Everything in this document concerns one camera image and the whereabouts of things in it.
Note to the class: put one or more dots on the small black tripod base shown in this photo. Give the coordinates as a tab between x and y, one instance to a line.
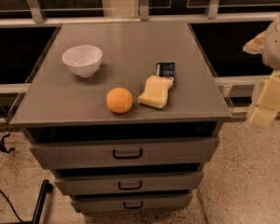
3	147

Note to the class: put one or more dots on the orange fruit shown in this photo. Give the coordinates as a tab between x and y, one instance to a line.
119	100

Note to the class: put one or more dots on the metal window railing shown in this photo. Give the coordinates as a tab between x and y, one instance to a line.
140	16

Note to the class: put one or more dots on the black stand leg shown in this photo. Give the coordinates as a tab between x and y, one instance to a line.
46	188

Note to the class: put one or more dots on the white ceramic bowl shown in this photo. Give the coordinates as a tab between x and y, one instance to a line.
83	60

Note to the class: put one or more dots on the yellow sponge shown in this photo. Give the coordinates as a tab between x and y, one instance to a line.
156	92

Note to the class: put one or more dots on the grey drawer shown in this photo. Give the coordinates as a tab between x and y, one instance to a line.
111	184
119	153
132	202

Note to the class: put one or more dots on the grey drawer cabinet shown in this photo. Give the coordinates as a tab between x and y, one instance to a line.
63	77

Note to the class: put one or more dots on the dark blue snack packet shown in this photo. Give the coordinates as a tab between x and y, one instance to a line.
166	70

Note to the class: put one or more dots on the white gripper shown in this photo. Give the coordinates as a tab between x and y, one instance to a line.
279	47

